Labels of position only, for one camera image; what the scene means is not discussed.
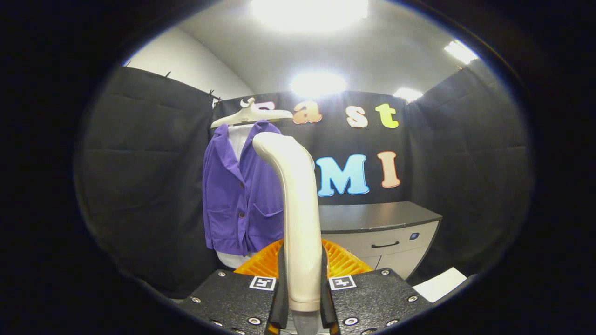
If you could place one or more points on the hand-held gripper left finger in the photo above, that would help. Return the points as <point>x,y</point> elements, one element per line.
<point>233,298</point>

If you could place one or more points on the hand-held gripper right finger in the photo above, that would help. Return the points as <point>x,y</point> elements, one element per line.
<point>372,298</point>

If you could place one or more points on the purple jacket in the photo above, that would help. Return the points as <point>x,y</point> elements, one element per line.
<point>237,200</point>

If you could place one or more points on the white garment steamer head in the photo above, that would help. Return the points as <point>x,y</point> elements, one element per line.
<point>302,223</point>

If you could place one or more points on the cream plastic clothes hanger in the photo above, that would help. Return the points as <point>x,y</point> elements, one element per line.
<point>251,115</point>

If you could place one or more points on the white paper sheet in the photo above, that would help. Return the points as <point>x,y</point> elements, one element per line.
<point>440,284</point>

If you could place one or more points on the grey cabinet with dark top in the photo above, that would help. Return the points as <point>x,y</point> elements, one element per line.
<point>372,216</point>

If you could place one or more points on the small ceiling light panel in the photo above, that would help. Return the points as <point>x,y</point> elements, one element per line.
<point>408,94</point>

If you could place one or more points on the oblong ceiling light panel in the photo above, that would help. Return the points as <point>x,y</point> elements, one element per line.
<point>318,84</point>

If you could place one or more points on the twin strip ceiling light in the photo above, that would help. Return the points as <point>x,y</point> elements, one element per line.
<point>461,51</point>

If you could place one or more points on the large ceiling light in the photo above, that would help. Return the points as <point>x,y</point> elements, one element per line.
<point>309,14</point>

